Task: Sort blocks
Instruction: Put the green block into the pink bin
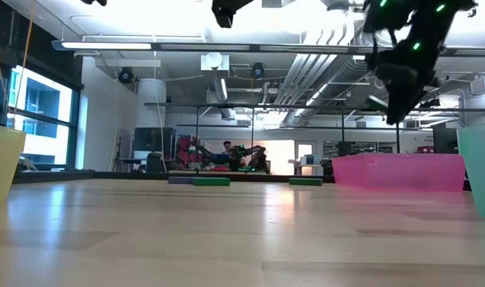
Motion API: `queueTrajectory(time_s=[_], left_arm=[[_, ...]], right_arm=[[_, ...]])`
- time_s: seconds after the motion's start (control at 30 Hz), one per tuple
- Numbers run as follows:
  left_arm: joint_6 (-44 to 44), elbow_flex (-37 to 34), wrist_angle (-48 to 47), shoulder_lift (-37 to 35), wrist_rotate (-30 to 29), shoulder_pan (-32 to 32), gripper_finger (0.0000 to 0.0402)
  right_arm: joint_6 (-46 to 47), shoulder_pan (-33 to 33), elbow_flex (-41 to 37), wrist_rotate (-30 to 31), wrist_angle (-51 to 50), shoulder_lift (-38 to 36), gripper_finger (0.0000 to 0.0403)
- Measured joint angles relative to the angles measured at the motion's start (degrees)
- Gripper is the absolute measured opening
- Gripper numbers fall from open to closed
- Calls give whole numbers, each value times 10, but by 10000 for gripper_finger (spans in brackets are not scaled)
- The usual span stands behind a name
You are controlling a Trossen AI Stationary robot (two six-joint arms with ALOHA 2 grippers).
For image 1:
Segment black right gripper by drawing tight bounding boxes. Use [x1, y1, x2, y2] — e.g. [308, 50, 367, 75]
[376, 61, 439, 125]

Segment overhead light bar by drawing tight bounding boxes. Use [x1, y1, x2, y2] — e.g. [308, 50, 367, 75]
[50, 39, 485, 57]

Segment white ceiling lamp box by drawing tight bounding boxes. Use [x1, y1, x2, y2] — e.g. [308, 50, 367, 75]
[200, 51, 231, 72]

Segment black computer monitor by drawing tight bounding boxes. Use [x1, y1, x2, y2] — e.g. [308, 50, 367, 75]
[432, 127, 459, 155]

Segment black ceiling speaker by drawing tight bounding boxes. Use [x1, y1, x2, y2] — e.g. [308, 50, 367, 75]
[250, 62, 266, 80]
[118, 67, 135, 85]

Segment pink plastic bin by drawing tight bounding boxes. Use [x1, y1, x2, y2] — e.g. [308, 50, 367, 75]
[331, 152, 467, 193]

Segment silver ceiling pipes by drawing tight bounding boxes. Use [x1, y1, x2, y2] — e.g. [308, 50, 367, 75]
[274, 53, 339, 105]

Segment teal plastic bin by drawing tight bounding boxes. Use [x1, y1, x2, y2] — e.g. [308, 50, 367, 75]
[456, 120, 485, 223]

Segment white round column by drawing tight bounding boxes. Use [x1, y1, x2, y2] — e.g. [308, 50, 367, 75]
[136, 77, 168, 129]

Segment red tool cabinet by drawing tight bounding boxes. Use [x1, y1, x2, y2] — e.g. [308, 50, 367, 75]
[176, 135, 203, 163]

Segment black cabinet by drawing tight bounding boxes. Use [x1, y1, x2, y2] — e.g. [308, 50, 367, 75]
[133, 127, 178, 153]

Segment black tripod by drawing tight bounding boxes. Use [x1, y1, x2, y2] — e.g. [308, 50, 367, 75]
[112, 137, 124, 173]

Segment yellow plastic bin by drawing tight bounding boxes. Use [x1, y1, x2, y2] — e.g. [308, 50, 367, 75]
[0, 123, 27, 202]

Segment black metal rack frame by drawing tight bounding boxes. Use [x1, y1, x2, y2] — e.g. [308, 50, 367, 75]
[144, 101, 485, 176]

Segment dark window frame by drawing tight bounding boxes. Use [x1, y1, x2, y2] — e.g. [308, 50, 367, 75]
[0, 55, 84, 171]

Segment black aluminium table frame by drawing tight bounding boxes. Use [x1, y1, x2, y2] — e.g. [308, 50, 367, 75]
[13, 170, 473, 192]

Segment orange cable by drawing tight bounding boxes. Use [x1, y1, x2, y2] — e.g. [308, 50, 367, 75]
[0, 0, 36, 117]

